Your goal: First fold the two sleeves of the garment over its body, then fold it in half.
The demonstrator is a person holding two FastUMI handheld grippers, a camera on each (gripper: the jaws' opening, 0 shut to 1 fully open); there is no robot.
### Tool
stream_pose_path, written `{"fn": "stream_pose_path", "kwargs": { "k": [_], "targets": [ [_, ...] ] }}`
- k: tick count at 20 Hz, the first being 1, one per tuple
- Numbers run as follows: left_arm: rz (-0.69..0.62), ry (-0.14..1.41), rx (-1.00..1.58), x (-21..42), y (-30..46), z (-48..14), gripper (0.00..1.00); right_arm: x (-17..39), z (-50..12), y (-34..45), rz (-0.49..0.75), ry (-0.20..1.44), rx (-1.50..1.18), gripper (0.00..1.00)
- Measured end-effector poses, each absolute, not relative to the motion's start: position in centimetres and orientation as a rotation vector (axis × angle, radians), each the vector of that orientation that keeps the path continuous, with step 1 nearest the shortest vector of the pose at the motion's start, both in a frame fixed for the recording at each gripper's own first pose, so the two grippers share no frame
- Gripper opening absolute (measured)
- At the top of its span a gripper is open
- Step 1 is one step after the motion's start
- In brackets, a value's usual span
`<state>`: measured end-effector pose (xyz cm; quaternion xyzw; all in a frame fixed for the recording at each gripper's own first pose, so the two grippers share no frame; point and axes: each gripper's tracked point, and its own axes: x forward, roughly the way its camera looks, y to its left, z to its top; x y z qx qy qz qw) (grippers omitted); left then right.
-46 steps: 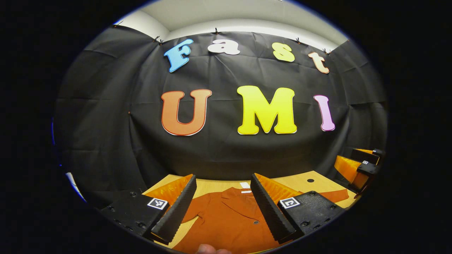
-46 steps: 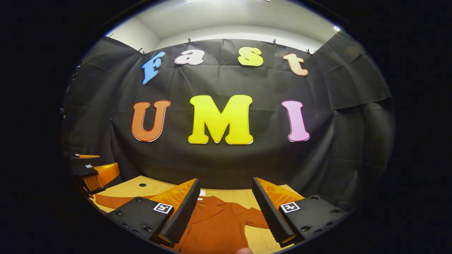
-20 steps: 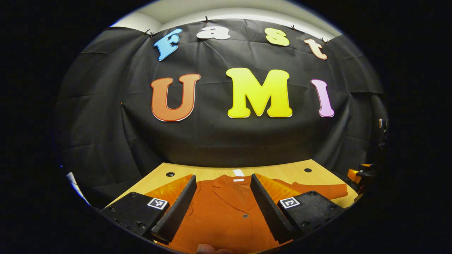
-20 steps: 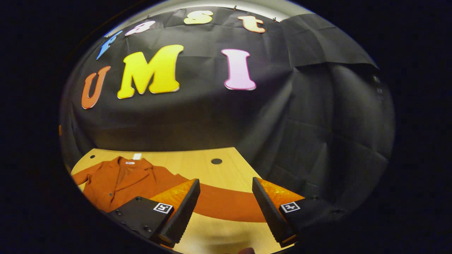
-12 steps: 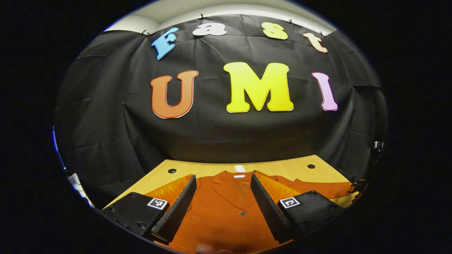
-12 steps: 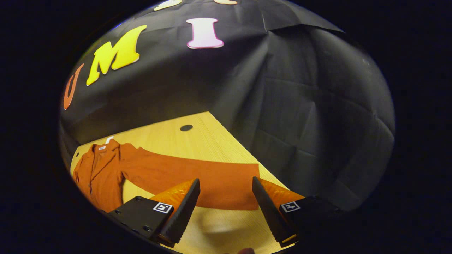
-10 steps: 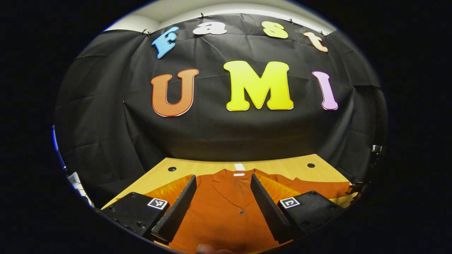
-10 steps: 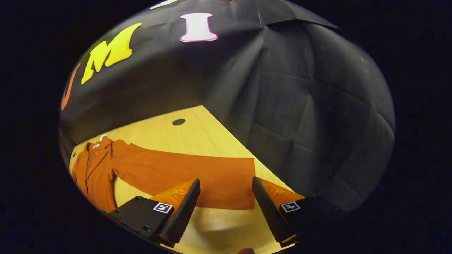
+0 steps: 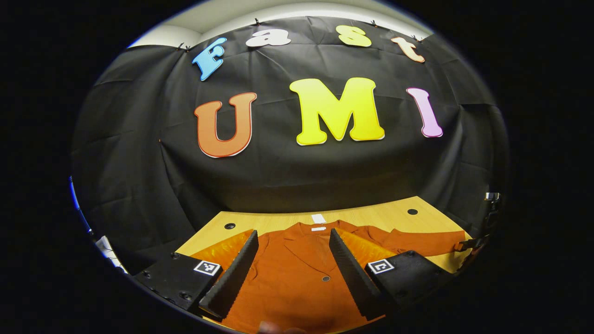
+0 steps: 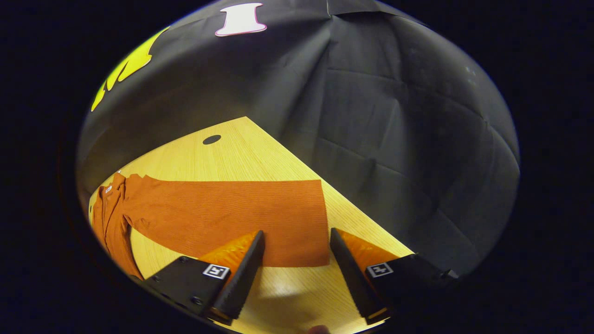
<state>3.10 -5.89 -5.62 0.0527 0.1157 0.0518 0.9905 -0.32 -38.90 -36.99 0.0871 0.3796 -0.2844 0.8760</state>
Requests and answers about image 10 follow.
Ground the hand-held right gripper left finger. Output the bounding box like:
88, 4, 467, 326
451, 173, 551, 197
144, 230, 266, 325

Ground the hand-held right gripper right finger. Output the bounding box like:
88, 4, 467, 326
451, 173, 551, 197
329, 227, 460, 325

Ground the black backdrop cloth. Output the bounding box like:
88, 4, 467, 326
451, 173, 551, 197
77, 0, 520, 279

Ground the orange button-up garment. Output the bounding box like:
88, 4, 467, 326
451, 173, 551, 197
90, 173, 331, 281

